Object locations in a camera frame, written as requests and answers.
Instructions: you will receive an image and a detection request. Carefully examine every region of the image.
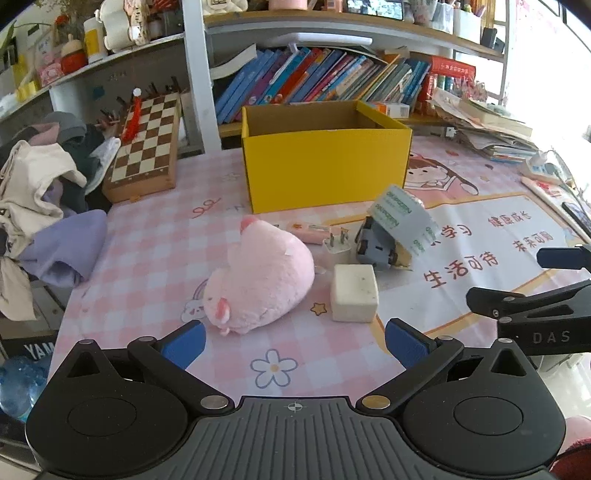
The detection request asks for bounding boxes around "person's fuzzy clothing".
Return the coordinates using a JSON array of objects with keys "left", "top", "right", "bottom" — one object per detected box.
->
[{"left": 549, "top": 415, "right": 591, "bottom": 480}]

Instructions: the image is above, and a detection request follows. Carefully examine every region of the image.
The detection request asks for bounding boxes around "small white plug charger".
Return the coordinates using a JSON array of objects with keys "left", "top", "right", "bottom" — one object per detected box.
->
[{"left": 322, "top": 226, "right": 354, "bottom": 268}]

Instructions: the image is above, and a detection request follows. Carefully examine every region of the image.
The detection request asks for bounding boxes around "purple garment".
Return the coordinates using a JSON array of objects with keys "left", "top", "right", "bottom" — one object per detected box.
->
[{"left": 21, "top": 210, "right": 109, "bottom": 287}]

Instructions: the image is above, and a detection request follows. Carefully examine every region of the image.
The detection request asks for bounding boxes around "white power strip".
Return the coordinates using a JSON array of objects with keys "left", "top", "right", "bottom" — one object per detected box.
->
[{"left": 519, "top": 152, "right": 571, "bottom": 185}]

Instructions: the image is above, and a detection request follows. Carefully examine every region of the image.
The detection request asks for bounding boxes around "black printed box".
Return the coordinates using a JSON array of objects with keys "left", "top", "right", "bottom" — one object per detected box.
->
[{"left": 0, "top": 330, "right": 58, "bottom": 365}]

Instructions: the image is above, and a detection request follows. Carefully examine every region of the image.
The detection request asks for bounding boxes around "wooden chessboard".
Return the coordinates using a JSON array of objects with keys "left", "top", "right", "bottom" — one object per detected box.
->
[{"left": 102, "top": 92, "right": 182, "bottom": 204}]

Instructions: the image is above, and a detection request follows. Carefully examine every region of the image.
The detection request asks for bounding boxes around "grey toy car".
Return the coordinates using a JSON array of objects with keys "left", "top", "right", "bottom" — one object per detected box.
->
[{"left": 355, "top": 216, "right": 414, "bottom": 274}]

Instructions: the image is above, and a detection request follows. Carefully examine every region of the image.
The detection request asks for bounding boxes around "large white charger block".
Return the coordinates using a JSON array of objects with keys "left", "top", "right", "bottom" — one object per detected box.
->
[{"left": 330, "top": 264, "right": 379, "bottom": 323}]

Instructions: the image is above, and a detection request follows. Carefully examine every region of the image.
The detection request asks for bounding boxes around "beige garment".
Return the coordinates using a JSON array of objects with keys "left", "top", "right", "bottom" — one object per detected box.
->
[{"left": 0, "top": 138, "right": 88, "bottom": 321}]

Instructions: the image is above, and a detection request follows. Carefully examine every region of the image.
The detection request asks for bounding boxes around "white wooden bookshelf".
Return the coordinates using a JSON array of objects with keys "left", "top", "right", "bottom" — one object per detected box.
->
[{"left": 0, "top": 0, "right": 513, "bottom": 153}]

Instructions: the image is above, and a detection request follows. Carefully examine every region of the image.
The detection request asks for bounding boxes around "red box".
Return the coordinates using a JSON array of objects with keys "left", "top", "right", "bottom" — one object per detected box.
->
[{"left": 429, "top": 55, "right": 476, "bottom": 79}]

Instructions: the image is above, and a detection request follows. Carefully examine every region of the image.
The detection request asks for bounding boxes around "red round jar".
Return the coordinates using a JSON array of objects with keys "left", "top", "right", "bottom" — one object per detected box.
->
[{"left": 60, "top": 39, "right": 88, "bottom": 75}]

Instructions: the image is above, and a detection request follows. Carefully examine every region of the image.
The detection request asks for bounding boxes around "clear water bottle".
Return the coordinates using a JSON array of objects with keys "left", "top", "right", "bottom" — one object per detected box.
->
[{"left": 0, "top": 355, "right": 49, "bottom": 423}]

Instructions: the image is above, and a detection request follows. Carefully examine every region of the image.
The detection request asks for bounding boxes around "yellow cardboard box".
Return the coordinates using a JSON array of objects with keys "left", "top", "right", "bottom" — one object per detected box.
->
[{"left": 241, "top": 100, "right": 413, "bottom": 214}]

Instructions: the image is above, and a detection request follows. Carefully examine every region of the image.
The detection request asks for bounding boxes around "red tassel ornament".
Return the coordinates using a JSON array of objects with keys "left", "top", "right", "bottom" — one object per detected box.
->
[{"left": 121, "top": 88, "right": 143, "bottom": 141}]

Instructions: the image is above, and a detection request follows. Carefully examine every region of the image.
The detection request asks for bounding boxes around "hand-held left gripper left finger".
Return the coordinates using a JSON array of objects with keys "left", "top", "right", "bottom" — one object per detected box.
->
[{"left": 55, "top": 319, "right": 236, "bottom": 416}]

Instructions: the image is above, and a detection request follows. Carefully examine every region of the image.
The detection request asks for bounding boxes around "black phone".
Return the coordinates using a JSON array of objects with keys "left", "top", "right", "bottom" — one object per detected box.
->
[{"left": 561, "top": 200, "right": 591, "bottom": 238}]

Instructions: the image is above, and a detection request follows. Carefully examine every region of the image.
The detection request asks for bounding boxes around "row of colourful books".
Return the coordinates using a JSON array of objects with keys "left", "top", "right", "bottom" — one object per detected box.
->
[{"left": 215, "top": 46, "right": 432, "bottom": 125}]

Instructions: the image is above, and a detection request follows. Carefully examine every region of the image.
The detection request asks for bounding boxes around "white quilted handbag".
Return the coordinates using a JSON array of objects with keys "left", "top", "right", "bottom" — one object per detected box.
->
[{"left": 98, "top": 0, "right": 155, "bottom": 52}]

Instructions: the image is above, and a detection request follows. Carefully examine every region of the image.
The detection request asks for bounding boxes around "pink tube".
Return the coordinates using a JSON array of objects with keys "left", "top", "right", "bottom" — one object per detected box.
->
[{"left": 285, "top": 222, "right": 332, "bottom": 246}]

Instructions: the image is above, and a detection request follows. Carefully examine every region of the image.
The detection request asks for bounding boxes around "white bottle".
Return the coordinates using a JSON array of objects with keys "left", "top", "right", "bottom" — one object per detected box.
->
[{"left": 83, "top": 16, "right": 109, "bottom": 63}]

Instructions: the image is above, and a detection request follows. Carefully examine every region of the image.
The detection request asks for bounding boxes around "stack of papers and books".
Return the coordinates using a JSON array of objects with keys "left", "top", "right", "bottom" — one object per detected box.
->
[{"left": 429, "top": 88, "right": 539, "bottom": 162}]

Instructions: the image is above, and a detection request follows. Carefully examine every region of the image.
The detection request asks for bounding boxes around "white pen holder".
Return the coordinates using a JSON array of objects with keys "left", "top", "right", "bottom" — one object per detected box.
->
[{"left": 455, "top": 4, "right": 483, "bottom": 44}]

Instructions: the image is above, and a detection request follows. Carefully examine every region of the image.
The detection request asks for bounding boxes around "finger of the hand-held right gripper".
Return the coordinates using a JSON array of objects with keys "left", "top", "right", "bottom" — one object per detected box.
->
[
  {"left": 537, "top": 246, "right": 591, "bottom": 271},
  {"left": 466, "top": 279, "right": 591, "bottom": 356}
]

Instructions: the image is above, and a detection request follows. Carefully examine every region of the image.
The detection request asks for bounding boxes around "pink printed box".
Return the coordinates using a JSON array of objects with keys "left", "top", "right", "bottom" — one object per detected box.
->
[{"left": 36, "top": 48, "right": 63, "bottom": 88}]

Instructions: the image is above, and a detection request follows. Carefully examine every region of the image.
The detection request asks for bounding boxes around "small orange white carton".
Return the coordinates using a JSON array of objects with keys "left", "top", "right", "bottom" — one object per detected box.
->
[{"left": 369, "top": 102, "right": 411, "bottom": 119}]

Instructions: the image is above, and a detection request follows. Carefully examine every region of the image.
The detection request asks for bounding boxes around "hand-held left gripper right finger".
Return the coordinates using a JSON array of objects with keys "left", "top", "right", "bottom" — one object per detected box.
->
[{"left": 358, "top": 318, "right": 536, "bottom": 415}]

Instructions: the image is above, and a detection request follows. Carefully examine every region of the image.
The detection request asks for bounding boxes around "pink plush toy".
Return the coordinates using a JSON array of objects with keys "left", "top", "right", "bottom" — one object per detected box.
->
[{"left": 202, "top": 215, "right": 315, "bottom": 336}]

